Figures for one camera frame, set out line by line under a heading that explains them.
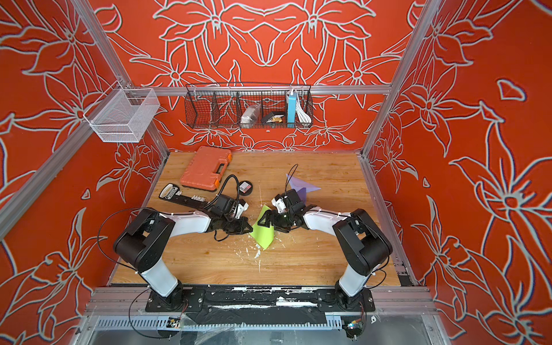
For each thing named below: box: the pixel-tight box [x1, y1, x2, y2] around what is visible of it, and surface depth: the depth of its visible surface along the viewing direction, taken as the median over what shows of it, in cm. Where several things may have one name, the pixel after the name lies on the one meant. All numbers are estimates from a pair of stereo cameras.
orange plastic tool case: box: [179, 145, 233, 191], surface depth 109 cm
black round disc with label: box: [238, 180, 253, 197], surface depth 104 cm
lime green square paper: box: [249, 204, 275, 251], surface depth 87 cm
